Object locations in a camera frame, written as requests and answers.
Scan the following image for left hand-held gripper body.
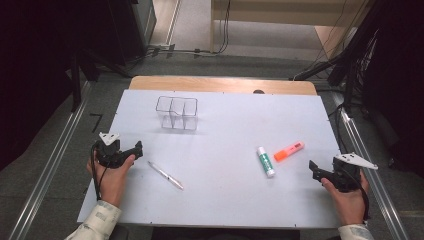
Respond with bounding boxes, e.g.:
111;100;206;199
92;132;136;169

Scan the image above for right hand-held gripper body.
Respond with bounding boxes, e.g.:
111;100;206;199
332;152;380;194

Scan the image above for orange highlighter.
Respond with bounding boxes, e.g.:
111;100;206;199
273;140;306;163

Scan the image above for white pen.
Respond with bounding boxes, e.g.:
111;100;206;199
147;160;185;191

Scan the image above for green and white glue stick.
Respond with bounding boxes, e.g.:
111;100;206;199
256;146;277;179

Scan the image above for clear plastic pen organizer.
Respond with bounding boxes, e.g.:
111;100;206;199
155;95;199;132

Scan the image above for person's left hand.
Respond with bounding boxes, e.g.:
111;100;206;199
86;153;137;208

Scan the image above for person's right hand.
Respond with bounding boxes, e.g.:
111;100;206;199
320;171;370;227

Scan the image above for black metal stand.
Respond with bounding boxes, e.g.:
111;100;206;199
68;48;132;113

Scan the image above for wooden table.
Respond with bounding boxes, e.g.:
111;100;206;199
128;75;318;96

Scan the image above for power strip with plugs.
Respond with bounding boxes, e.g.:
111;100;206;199
145;43;209;58

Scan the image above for dark cabinet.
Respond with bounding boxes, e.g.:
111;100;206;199
108;0;158;67

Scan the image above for light wooden furniture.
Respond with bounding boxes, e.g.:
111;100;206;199
209;0;372;62

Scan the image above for metal floor rail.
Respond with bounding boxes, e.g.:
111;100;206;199
331;92;402;240
8;80;92;240

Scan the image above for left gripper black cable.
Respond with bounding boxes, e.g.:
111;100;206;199
90;141;108;202

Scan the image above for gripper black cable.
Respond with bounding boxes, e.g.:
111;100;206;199
90;141;108;202
346;166;372;222

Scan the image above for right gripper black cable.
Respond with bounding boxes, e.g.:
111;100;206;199
346;166;372;222

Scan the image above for black stand with cables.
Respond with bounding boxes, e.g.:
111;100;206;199
289;0;384;116

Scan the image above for hanging black cables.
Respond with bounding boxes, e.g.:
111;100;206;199
213;0;233;55

